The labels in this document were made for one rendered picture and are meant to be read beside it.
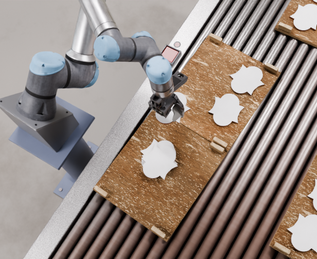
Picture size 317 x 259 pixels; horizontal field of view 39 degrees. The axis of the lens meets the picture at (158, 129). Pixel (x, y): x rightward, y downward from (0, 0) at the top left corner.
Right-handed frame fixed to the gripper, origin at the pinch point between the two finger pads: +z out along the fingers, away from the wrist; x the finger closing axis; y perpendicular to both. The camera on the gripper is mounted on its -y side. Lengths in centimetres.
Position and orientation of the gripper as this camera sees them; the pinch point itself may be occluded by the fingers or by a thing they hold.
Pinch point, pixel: (171, 107)
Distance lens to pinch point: 166.7
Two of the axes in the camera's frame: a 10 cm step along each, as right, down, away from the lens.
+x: 8.1, 5.1, -2.9
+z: 1.0, 3.5, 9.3
